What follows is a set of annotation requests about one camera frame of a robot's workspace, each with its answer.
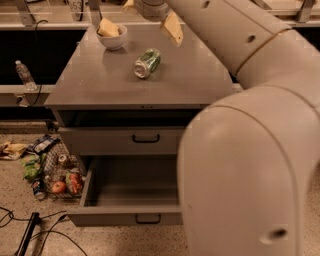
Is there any yellow snack bag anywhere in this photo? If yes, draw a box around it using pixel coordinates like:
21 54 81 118
0 142 27 160

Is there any blue soda can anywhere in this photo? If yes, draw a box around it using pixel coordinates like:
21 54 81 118
32 178 46 200

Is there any white ceramic bowl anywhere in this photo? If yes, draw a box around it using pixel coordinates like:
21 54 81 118
96 24 127 51

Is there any brown can in basket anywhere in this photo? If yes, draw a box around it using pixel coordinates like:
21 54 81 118
58 155 69 168

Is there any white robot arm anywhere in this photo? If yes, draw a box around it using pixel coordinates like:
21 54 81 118
127 0 320 256

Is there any red green snack bag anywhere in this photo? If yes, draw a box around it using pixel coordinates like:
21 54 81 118
66 173 83 194

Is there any clear plastic water bottle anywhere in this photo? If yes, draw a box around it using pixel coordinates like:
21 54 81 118
15 60 37 91

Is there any green soda can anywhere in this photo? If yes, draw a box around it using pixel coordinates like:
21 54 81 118
133 48 161 79

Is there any black floor stand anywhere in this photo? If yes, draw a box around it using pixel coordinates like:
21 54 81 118
14 212 41 256

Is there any dark blue snack bag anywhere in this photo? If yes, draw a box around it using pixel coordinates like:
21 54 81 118
28 134 60 154

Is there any grey drawer cabinet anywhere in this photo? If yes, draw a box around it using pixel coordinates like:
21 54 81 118
44 23 237 228

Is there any grey upper drawer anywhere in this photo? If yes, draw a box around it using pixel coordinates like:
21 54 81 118
60 127 183 156

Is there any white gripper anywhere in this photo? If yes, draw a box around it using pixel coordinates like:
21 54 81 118
122 0 184 47

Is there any yellow sponge in bowl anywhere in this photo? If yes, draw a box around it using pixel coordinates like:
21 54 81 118
97 18 119 37

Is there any black floor cable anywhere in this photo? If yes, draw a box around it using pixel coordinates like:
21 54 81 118
0 206 88 256

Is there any wire mesh basket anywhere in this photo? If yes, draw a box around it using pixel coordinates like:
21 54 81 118
43 142 85 199

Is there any red apple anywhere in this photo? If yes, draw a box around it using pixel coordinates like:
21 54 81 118
51 181 67 194

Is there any open grey lower drawer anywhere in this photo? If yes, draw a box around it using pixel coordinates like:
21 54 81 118
68 155 182 227

